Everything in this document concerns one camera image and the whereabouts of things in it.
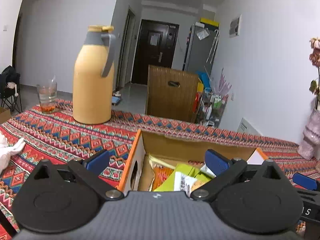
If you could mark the white wall panel box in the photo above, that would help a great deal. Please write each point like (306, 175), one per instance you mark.
(234, 28)

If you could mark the white snack packet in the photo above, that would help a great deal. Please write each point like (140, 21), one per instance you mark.
(204, 169)

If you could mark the dried pink roses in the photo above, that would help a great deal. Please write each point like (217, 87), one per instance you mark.
(314, 57)

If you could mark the small orange cracker packet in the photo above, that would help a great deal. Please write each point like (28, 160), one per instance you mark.
(197, 184)

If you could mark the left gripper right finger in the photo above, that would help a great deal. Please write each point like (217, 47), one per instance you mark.
(227, 173)

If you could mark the red gift bag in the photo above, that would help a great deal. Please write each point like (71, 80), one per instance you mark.
(196, 102)

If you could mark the yellow thermos jug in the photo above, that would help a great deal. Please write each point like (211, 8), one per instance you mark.
(94, 75)

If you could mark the grey refrigerator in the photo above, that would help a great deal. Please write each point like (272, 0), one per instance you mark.
(201, 46)

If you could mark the yellow box on fridge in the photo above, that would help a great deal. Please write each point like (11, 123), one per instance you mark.
(210, 22)

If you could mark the black folding chair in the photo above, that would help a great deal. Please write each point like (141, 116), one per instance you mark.
(10, 89)

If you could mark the lime green snack packet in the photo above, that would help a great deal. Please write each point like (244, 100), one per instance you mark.
(182, 179)

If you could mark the glass cup with drink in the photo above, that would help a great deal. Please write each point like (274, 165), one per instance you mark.
(47, 95)

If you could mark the pink ceramic vase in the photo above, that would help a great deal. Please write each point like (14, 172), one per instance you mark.
(309, 146)

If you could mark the large orange snack bag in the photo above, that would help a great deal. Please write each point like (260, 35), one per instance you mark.
(161, 172)

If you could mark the wire storage cart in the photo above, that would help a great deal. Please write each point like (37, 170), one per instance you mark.
(211, 108)

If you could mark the patterned red tablecloth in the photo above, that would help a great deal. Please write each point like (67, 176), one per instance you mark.
(40, 198)

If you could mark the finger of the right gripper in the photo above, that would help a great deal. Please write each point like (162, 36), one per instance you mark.
(305, 182)

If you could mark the dark entrance door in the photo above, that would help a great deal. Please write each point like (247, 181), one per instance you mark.
(156, 46)

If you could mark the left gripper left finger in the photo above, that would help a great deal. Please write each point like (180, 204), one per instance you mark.
(87, 173)

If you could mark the red cardboard snack box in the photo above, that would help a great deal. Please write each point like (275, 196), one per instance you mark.
(138, 175)

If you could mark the white crumpled cloth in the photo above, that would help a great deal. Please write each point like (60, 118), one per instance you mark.
(6, 151)

